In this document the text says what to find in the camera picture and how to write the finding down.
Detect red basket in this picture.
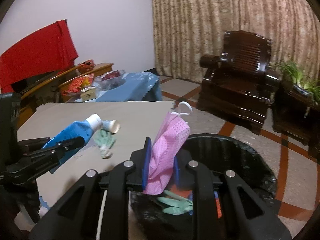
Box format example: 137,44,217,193
78,60,95,74

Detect beige tissue box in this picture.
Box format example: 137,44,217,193
80,87,97,102

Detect green potted plant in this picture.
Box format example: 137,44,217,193
275,61,319,104

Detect red snack packets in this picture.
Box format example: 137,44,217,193
62,73,94,96

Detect dark wooden armchair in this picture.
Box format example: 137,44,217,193
197,30,280,135

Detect glass fruit bowl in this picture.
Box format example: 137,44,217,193
94,69,126,90

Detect light blue paper cup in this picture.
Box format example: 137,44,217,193
102,120,120,134

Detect red cloth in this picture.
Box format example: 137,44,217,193
1,20,78,93

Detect beige patterned curtain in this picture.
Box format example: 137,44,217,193
152,0,319,82

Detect black trash bin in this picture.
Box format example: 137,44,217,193
131,133,277,239

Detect blue tablecloth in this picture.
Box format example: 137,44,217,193
87,72,162,102

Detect green rubber glove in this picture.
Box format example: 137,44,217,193
157,190,193,216
93,129,116,159

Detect dark wooden side table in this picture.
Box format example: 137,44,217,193
272,80,319,160

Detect wooden side cabinet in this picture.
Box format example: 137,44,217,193
17,63,113,128

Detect pink face mask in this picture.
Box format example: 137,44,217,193
143,101,193,195

